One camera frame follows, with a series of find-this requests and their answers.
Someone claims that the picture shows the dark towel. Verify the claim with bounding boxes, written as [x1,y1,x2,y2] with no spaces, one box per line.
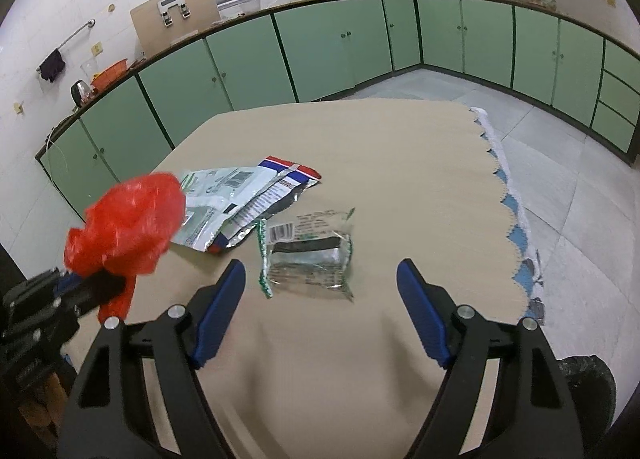
[40,50,67,84]

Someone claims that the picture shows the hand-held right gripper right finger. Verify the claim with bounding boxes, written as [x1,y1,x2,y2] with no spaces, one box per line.
[396,259,586,459]

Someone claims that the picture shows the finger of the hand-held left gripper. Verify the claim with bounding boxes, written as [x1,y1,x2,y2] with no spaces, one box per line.
[2,267,86,307]
[0,275,127,357]

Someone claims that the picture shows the black trash bin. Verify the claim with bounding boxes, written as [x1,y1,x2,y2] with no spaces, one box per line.
[557,354,617,440]

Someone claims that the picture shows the green lower kitchen cabinets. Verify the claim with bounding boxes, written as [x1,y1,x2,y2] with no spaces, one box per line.
[35,0,640,220]

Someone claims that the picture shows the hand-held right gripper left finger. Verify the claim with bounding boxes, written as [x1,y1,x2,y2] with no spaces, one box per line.
[56,259,247,459]

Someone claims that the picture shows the metal towel rail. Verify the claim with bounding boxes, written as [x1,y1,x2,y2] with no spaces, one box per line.
[36,19,96,72]

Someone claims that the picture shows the wooden board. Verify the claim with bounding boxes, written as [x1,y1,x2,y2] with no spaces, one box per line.
[130,0,221,60]

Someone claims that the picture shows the orange plastic basin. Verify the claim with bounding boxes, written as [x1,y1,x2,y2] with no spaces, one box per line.
[91,60,130,92]

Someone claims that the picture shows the steel electric kettle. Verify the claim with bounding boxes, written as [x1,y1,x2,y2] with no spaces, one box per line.
[71,80,93,107]

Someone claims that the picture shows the red plastic bag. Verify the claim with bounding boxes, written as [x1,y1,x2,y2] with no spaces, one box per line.
[64,174,187,322]

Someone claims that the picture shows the striped silver packet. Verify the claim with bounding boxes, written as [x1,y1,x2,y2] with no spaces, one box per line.
[210,155,323,254]

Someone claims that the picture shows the white green packet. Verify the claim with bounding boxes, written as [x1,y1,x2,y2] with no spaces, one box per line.
[172,166,281,247]

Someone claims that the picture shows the clear green-edged snack wrapper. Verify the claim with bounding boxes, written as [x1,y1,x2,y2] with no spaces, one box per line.
[256,207,357,301]

